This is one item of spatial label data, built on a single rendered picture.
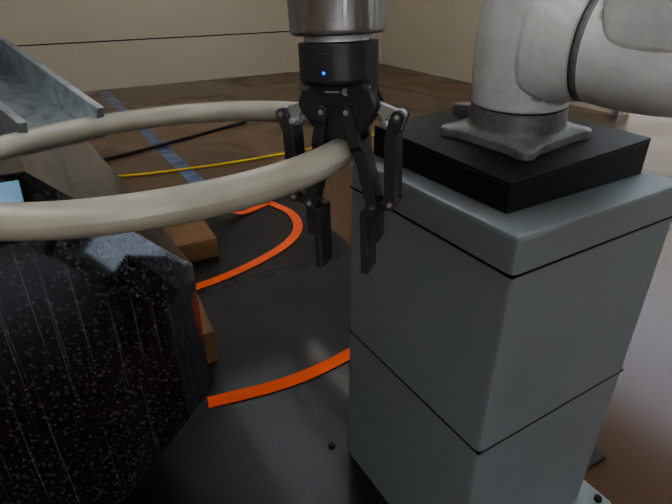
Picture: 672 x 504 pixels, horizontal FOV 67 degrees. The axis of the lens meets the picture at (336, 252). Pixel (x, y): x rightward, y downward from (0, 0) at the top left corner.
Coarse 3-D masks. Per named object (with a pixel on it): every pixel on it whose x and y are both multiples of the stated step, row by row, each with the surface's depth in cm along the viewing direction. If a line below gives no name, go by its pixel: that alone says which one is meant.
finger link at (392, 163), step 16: (400, 112) 47; (400, 128) 48; (384, 144) 49; (400, 144) 50; (384, 160) 49; (400, 160) 51; (384, 176) 50; (400, 176) 51; (384, 192) 51; (400, 192) 52
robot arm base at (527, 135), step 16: (464, 112) 92; (480, 112) 82; (496, 112) 79; (560, 112) 79; (448, 128) 86; (464, 128) 85; (480, 128) 82; (496, 128) 80; (512, 128) 79; (528, 128) 78; (544, 128) 79; (560, 128) 80; (576, 128) 83; (480, 144) 83; (496, 144) 80; (512, 144) 78; (528, 144) 77; (544, 144) 78; (560, 144) 81; (528, 160) 76
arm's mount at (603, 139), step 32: (384, 128) 92; (416, 128) 92; (608, 128) 89; (416, 160) 86; (448, 160) 79; (480, 160) 77; (512, 160) 77; (544, 160) 77; (576, 160) 76; (608, 160) 80; (640, 160) 85; (480, 192) 75; (512, 192) 71; (544, 192) 75; (576, 192) 79
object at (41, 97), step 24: (0, 48) 86; (0, 72) 85; (24, 72) 84; (48, 72) 80; (0, 96) 79; (24, 96) 81; (48, 96) 82; (72, 96) 77; (0, 120) 70; (24, 120) 68; (48, 120) 77; (72, 144) 74
